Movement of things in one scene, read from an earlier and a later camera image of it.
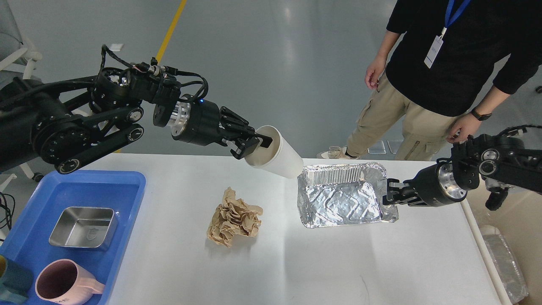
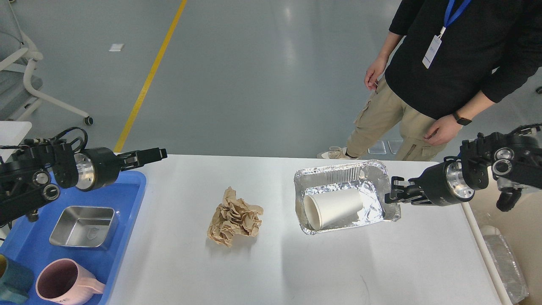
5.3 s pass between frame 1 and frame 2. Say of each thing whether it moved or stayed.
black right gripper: stayed
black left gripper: moved
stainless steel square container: stayed
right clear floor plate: stayed
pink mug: stayed
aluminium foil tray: stayed
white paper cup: moved
